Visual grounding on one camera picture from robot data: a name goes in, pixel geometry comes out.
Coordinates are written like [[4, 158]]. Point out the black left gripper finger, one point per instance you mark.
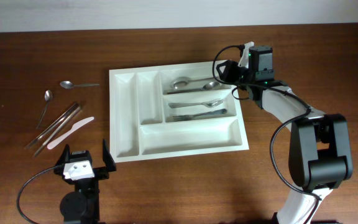
[[109, 164], [65, 156]]

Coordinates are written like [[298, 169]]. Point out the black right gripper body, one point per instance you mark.
[[234, 73]]

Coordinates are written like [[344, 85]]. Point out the steel tablespoon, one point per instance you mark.
[[207, 87], [184, 81]]

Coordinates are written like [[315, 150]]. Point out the white plastic knife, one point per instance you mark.
[[75, 127]]

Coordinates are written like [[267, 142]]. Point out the steel fork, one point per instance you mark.
[[188, 117], [208, 104]]

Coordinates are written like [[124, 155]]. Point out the small teaspoon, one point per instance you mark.
[[69, 85], [48, 96]]

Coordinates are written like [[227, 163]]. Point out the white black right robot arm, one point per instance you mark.
[[319, 157]]

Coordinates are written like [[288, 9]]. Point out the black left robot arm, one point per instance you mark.
[[81, 206]]

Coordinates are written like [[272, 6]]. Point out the white plastic cutlery tray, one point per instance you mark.
[[141, 125]]

